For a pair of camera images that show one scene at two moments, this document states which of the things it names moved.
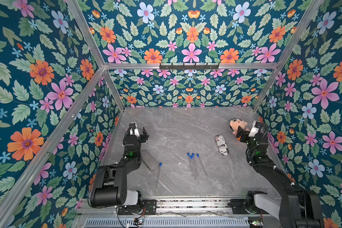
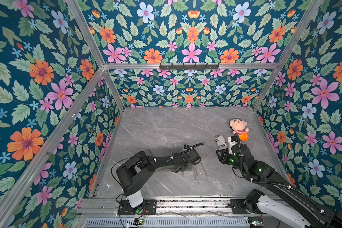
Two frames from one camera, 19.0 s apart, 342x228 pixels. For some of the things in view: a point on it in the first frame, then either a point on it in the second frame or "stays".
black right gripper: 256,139 -> 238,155
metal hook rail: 189,67 stays
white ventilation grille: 167,222 stays
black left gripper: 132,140 -> 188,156
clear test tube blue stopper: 191,158 stays
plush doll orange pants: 235,123 stays
